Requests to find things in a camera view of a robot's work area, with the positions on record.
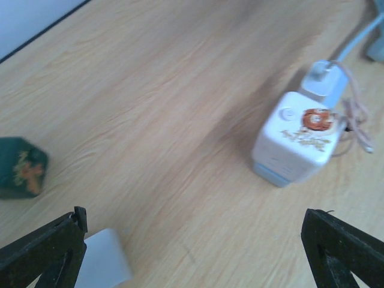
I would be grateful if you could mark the white USB charger plug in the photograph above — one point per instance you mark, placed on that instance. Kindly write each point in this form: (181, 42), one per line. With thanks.
(324, 83)

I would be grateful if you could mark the black aluminium frame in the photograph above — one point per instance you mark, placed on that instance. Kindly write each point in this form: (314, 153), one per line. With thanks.
(23, 21)

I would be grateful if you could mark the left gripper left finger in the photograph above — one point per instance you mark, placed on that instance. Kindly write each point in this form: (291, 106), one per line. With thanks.
(52, 254)

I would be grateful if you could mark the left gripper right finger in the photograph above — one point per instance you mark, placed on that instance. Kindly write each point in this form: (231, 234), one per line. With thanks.
(337, 251)

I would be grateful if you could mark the grey white adapter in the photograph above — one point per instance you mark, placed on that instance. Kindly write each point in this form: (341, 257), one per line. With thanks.
(104, 263)

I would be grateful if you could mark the dark green cube socket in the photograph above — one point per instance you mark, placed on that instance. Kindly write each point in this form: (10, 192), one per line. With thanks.
(23, 168)

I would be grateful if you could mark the white cube socket adapter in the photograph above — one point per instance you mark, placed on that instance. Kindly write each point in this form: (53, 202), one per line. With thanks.
(297, 140)

